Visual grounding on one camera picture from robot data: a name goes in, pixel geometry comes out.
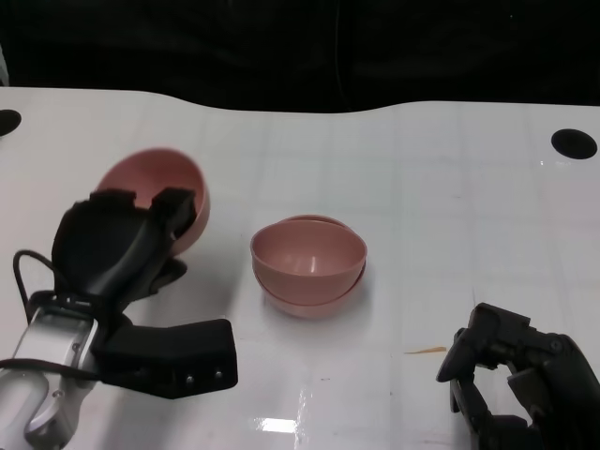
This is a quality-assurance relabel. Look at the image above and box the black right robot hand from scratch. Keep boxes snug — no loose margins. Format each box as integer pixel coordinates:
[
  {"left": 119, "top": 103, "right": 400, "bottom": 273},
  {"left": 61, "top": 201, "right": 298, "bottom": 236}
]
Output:
[{"left": 435, "top": 302, "right": 600, "bottom": 450}]

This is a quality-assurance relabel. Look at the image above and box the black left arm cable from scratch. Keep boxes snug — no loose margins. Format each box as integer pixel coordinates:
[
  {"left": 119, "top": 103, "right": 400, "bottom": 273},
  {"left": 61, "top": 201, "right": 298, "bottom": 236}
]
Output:
[{"left": 0, "top": 249, "right": 100, "bottom": 382}]

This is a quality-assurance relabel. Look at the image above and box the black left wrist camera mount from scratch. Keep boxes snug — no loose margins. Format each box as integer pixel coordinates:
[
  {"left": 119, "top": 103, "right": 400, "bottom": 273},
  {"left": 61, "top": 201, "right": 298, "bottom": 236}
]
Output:
[{"left": 91, "top": 318, "right": 239, "bottom": 400}]

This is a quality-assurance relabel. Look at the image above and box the pink plastic bowl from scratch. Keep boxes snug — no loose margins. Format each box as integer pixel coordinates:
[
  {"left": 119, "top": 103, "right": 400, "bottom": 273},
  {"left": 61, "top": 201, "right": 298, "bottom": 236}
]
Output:
[
  {"left": 255, "top": 214, "right": 368, "bottom": 320},
  {"left": 250, "top": 218, "right": 368, "bottom": 300},
  {"left": 95, "top": 147, "right": 213, "bottom": 258}
]

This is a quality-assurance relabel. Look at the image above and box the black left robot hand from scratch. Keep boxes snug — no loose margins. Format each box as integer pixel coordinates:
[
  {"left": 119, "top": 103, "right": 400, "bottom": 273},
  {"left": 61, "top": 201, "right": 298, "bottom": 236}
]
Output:
[{"left": 50, "top": 187, "right": 198, "bottom": 301}]

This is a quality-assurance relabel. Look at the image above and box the black round table grommet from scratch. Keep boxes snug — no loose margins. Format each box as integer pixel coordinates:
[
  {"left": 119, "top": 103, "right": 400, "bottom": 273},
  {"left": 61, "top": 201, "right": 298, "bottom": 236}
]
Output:
[
  {"left": 0, "top": 110, "right": 23, "bottom": 137},
  {"left": 550, "top": 128, "right": 599, "bottom": 160}
]

